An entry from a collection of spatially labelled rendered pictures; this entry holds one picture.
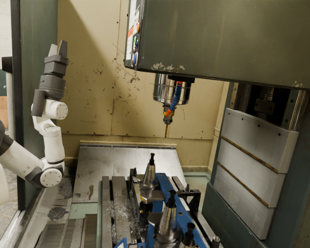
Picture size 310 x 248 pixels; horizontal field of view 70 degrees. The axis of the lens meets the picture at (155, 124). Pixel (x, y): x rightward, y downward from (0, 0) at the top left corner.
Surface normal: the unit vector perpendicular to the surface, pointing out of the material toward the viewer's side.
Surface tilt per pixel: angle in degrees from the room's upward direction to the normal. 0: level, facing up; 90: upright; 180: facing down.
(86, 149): 24
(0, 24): 90
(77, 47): 90
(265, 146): 90
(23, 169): 90
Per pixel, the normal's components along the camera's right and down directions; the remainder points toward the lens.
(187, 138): 0.22, 0.26
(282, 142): -0.97, -0.07
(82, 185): 0.20, -0.77
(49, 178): 0.54, 0.27
